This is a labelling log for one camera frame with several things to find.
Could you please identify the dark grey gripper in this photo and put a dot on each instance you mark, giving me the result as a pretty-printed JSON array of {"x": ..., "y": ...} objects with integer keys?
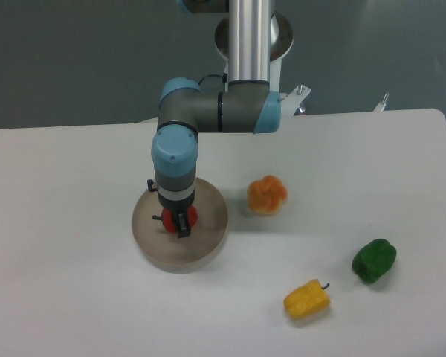
[{"x": 176, "y": 195}]

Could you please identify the red toy pepper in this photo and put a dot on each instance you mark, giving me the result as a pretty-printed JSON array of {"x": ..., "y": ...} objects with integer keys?
[{"x": 169, "y": 225}]

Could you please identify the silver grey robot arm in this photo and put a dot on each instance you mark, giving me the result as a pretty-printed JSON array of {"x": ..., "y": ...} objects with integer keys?
[{"x": 174, "y": 152}]

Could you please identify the beige round plate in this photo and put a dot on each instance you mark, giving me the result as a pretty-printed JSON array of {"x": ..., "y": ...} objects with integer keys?
[{"x": 168, "y": 252}]

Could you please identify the yellow toy pepper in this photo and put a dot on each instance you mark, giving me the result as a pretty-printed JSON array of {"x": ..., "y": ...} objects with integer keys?
[{"x": 307, "y": 300}]

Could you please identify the green toy pepper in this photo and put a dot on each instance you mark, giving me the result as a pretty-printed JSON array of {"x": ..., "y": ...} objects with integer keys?
[{"x": 374, "y": 260}]

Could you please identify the orange knotted bread roll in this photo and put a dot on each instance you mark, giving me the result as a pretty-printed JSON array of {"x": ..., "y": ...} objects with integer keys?
[{"x": 266, "y": 196}]

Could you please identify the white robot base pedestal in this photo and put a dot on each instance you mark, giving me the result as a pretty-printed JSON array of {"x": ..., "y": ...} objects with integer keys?
[{"x": 280, "y": 44}]

